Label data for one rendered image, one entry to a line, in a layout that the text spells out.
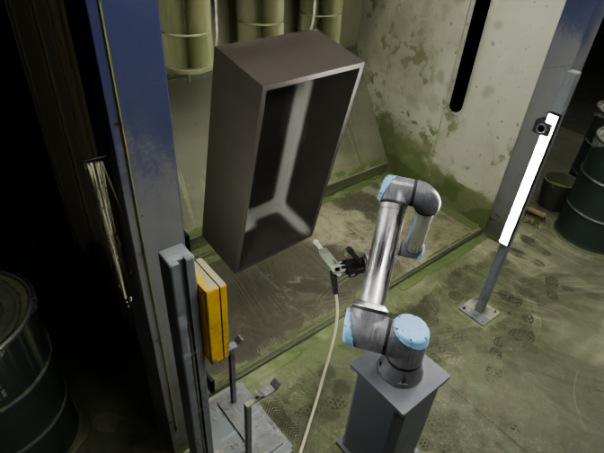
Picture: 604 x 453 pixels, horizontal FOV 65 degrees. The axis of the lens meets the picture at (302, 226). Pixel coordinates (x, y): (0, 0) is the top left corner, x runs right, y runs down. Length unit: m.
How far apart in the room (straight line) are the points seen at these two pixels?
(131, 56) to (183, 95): 2.28
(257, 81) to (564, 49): 2.20
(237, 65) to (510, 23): 2.19
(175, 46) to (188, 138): 0.70
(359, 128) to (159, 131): 3.17
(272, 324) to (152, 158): 1.78
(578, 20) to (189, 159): 2.66
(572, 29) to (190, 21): 2.33
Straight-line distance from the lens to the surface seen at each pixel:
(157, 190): 1.55
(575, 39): 3.56
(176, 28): 3.18
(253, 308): 3.14
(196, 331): 1.21
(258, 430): 1.75
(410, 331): 1.94
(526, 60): 3.71
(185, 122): 3.60
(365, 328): 1.94
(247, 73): 2.04
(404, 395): 2.09
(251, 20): 3.44
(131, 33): 1.36
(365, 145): 4.48
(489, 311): 3.51
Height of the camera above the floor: 2.31
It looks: 36 degrees down
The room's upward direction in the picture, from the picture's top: 4 degrees clockwise
